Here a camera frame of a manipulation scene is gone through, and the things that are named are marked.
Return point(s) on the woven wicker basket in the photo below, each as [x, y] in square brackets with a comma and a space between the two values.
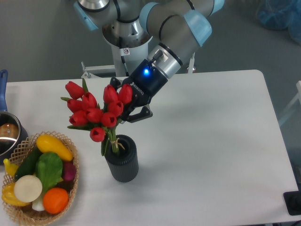
[26, 216]

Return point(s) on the red tulip bouquet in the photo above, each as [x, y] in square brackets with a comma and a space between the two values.
[100, 122]

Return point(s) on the yellow bell pepper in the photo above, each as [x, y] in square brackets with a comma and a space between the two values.
[8, 196]

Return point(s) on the white frame at right edge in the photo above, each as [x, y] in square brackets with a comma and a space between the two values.
[291, 107]

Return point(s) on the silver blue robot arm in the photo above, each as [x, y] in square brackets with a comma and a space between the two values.
[150, 42]

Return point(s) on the purple red onion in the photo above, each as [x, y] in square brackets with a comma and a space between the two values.
[69, 171]

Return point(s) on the yellow squash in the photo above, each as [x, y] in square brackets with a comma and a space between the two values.
[47, 143]

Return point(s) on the blue handled saucepan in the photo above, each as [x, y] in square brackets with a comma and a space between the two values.
[12, 133]

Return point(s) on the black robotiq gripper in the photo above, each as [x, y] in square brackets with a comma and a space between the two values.
[146, 80]

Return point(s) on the green lettuce leaf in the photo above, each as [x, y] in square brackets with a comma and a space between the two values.
[49, 169]

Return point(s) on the orange fruit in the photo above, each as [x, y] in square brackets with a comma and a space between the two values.
[55, 200]

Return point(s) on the black device at table edge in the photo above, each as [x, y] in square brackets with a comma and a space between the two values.
[293, 202]

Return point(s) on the dark grey ribbed vase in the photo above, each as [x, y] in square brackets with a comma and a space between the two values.
[123, 166]

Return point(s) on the dark green cucumber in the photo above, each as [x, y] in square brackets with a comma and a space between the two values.
[28, 165]

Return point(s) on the blue plastic bag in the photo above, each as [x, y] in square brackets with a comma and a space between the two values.
[281, 15]

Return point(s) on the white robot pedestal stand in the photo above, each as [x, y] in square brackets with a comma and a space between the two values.
[125, 61]

